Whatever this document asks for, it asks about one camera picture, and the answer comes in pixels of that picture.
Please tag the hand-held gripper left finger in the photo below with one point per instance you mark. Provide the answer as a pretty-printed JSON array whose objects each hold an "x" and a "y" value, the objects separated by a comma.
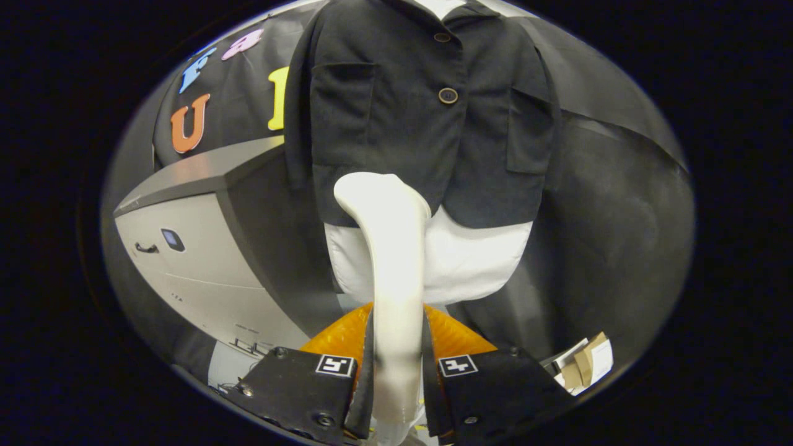
[{"x": 364, "y": 402}]

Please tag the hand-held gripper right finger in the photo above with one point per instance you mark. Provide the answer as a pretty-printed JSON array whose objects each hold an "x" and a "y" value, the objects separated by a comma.
[{"x": 433, "y": 402}]

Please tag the white garment steamer head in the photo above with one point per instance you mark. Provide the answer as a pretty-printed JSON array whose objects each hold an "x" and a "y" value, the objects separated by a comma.
[{"x": 393, "y": 260}]

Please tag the black jacket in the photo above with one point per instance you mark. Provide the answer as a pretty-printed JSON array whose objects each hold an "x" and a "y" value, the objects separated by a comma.
[{"x": 384, "y": 124}]

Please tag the brown cardboard box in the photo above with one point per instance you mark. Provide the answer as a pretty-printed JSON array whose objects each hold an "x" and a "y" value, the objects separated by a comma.
[{"x": 582, "y": 362}]

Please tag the grey cabinet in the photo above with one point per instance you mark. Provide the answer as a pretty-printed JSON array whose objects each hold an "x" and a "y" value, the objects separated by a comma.
[{"x": 198, "y": 260}]

